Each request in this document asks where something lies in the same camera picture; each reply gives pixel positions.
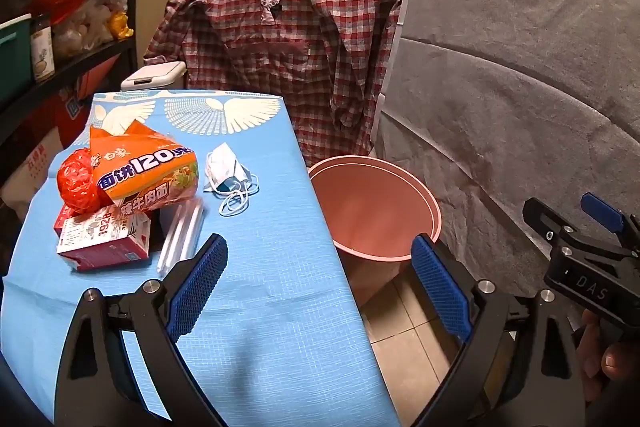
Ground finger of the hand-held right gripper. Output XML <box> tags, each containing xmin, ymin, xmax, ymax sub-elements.
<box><xmin>580</xmin><ymin>193</ymin><xmax>640</xmax><ymax>258</ymax></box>
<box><xmin>522</xmin><ymin>197</ymin><xmax>569</xmax><ymax>254</ymax></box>

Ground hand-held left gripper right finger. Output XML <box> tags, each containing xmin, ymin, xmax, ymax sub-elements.
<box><xmin>410</xmin><ymin>233</ymin><xmax>588</xmax><ymax>427</ymax></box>

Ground labelled glass jar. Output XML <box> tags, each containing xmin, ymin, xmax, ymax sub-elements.
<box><xmin>30</xmin><ymin>13</ymin><xmax>57</xmax><ymax>82</ymax></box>

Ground pink plastic bin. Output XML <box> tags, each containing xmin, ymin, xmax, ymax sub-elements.
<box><xmin>307</xmin><ymin>155</ymin><xmax>443</xmax><ymax>305</ymax></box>

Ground person's right hand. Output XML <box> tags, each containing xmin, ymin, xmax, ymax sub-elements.
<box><xmin>574</xmin><ymin>309</ymin><xmax>640</xmax><ymax>404</ymax></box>

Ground white printed sack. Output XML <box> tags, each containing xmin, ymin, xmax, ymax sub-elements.
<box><xmin>0</xmin><ymin>127</ymin><xmax>76</xmax><ymax>208</ymax></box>

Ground white face mask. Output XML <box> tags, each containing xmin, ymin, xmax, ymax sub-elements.
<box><xmin>204</xmin><ymin>143</ymin><xmax>261</xmax><ymax>218</ymax></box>

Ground orange noodle packet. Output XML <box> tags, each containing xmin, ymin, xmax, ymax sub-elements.
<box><xmin>89</xmin><ymin>119</ymin><xmax>207</xmax><ymax>212</ymax></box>

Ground red cardboard box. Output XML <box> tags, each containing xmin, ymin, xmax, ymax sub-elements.
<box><xmin>52</xmin><ymin>54</ymin><xmax>123</xmax><ymax>148</ymax></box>

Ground teal storage box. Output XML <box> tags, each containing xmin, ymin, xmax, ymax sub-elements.
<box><xmin>0</xmin><ymin>14</ymin><xmax>35</xmax><ymax>90</ymax></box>

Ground grey cloth cover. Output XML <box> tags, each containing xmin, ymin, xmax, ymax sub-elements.
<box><xmin>375</xmin><ymin>0</ymin><xmax>640</xmax><ymax>308</ymax></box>

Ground red plastic bag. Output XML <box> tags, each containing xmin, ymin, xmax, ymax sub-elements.
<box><xmin>56</xmin><ymin>147</ymin><xmax>101</xmax><ymax>215</ymax></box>

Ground black shelf rack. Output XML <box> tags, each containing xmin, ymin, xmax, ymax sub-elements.
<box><xmin>0</xmin><ymin>0</ymin><xmax>151</xmax><ymax>188</ymax></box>

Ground golden figurine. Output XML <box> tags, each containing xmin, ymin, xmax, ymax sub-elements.
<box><xmin>107</xmin><ymin>9</ymin><xmax>135</xmax><ymax>40</ymax></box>

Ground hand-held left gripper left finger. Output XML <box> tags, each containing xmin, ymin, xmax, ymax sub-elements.
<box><xmin>54</xmin><ymin>233</ymin><xmax>229</xmax><ymax>427</ymax></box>

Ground red white carton box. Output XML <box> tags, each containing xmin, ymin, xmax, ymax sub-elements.
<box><xmin>54</xmin><ymin>202</ymin><xmax>153</xmax><ymax>272</ymax></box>

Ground white plastic bags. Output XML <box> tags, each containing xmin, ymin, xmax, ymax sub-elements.
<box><xmin>52</xmin><ymin>0</ymin><xmax>128</xmax><ymax>58</ymax></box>

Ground red plaid shirt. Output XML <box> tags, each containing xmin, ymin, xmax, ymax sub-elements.
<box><xmin>144</xmin><ymin>0</ymin><xmax>412</xmax><ymax>168</ymax></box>

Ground white trash bin lid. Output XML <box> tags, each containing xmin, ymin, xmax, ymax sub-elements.
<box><xmin>120</xmin><ymin>61</ymin><xmax>187</xmax><ymax>92</ymax></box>

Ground clear plastic tube packaging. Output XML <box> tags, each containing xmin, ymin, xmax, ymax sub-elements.
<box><xmin>157</xmin><ymin>198</ymin><xmax>206</xmax><ymax>278</ymax></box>

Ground blue printed tablecloth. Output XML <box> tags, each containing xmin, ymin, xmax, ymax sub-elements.
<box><xmin>0</xmin><ymin>89</ymin><xmax>401</xmax><ymax>427</ymax></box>

